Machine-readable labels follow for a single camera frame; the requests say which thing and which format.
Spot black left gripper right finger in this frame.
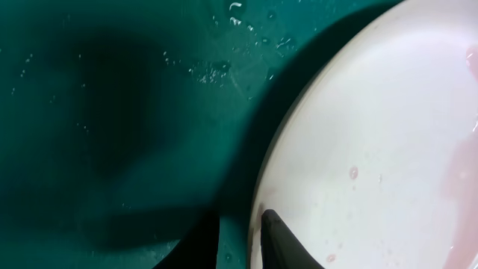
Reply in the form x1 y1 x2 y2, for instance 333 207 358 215
261 209 324 269

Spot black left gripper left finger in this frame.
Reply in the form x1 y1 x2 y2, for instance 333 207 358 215
153 212 220 269

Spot pink white plate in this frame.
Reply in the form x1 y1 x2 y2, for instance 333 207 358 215
247 0 477 268

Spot teal plastic tray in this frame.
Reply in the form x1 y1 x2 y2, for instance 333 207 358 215
1 0 394 268

